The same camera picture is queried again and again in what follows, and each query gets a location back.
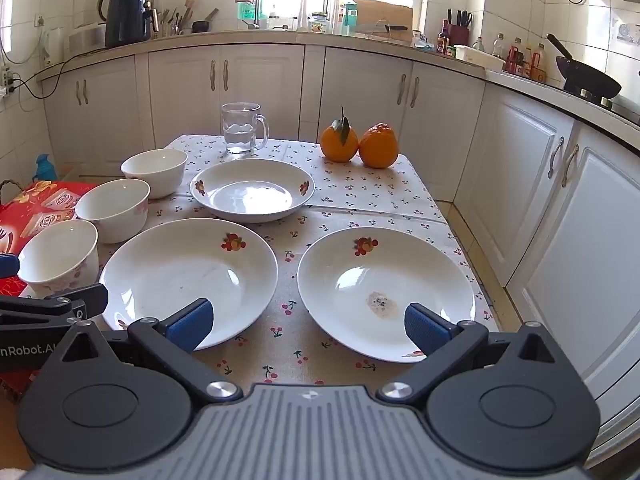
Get white ceramic bowl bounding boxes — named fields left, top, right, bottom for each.
left=75, top=178, right=151, bottom=245
left=120, top=148, right=188, bottom=200
left=17, top=219, right=100, bottom=298

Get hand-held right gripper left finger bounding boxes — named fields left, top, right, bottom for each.
left=60, top=298, right=241, bottom=403

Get red gift box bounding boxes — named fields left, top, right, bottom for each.
left=0, top=180, right=101, bottom=396

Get red knife block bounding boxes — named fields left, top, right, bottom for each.
left=446, top=8, right=473, bottom=47

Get blue plastic jug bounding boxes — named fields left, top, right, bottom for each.
left=32, top=154, right=58, bottom=182

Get white countertop appliance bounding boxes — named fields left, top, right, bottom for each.
left=67, top=22, right=107, bottom=53

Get white plate two fruit prints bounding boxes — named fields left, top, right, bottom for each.
left=190, top=158, right=316, bottom=223

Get utensil holder with utensils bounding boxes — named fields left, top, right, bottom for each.
left=155, top=0, right=187, bottom=37

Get metal kitchen faucet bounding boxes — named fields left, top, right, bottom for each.
left=222, top=0, right=262, bottom=30

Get orange with green leaf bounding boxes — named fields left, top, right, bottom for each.
left=320, top=106, right=360, bottom=163

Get brown cutting board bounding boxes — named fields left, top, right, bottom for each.
left=352, top=0, right=413, bottom=41

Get cherry print tablecloth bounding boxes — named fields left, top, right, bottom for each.
left=97, top=133, right=493, bottom=396

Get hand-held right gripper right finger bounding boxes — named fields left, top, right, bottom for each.
left=377, top=303, right=558, bottom=403

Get white stained plate fruit print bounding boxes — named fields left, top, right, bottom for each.
left=297, top=227, right=476, bottom=364

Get black wok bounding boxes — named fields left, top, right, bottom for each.
left=546, top=33, right=622, bottom=101

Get beige kitchen countertop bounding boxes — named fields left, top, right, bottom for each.
left=37, top=27, right=640, bottom=126

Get orange oil bottle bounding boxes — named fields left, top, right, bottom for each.
left=530, top=42, right=548, bottom=82

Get black air fryer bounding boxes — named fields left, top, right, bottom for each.
left=104, top=0, right=153, bottom=50

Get clear glass mug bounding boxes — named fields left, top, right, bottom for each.
left=220, top=102, right=270, bottom=156

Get white electric kettle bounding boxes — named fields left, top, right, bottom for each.
left=42, top=27, right=68, bottom=67

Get bumpy orange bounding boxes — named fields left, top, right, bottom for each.
left=359, top=122, right=399, bottom=169

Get small black pan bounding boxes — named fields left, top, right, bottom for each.
left=191, top=8, right=221, bottom=33

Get white plastic tray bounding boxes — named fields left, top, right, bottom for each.
left=454, top=45, right=506, bottom=72

